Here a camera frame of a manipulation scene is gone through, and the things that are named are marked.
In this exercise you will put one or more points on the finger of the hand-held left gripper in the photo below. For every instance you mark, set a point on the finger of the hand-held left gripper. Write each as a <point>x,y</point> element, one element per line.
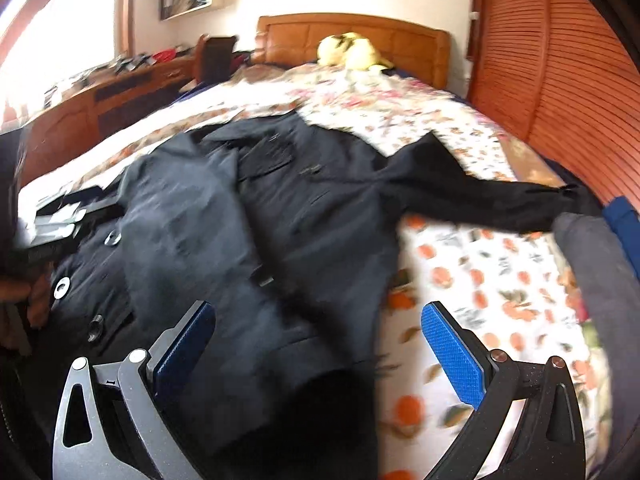
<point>52,240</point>
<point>95,202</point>

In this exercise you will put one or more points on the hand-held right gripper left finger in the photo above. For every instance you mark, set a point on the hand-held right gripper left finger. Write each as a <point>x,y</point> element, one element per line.
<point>182,352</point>

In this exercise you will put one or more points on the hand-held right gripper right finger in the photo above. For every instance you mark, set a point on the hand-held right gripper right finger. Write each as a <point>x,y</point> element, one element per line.
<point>450,355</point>

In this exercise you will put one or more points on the black coat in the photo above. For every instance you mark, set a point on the black coat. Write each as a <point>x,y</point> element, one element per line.
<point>280,220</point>

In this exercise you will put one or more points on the person's left hand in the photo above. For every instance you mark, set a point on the person's left hand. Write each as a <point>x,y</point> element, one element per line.
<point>17,292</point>

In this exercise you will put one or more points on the bed with orange-print sheet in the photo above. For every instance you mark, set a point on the bed with orange-print sheet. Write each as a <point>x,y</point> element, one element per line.
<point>490,280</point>

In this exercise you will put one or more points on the wooden desk cabinet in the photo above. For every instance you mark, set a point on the wooden desk cabinet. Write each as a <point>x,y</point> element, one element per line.
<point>75,115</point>

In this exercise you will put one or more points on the grey cloth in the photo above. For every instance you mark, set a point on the grey cloth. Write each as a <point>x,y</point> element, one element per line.
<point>590,270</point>

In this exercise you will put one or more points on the window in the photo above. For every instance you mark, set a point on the window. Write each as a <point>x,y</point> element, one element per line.
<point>65,20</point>

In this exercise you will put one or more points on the dark wooden chair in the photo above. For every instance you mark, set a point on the dark wooden chair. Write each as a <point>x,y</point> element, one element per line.
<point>215,55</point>

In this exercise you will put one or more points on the blue cloth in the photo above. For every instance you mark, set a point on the blue cloth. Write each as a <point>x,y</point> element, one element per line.
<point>622,225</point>

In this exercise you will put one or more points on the wooden headboard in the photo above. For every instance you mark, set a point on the wooden headboard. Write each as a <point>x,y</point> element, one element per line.
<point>300,40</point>

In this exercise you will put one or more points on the pink floral blanket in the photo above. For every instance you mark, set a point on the pink floral blanket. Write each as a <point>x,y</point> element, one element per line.
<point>350,100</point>

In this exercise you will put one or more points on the yellow plush toy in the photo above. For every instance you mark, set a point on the yellow plush toy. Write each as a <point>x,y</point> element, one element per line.
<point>352,52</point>

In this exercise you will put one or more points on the wooden slatted wardrobe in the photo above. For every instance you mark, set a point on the wooden slatted wardrobe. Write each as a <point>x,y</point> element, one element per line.
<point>560,70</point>

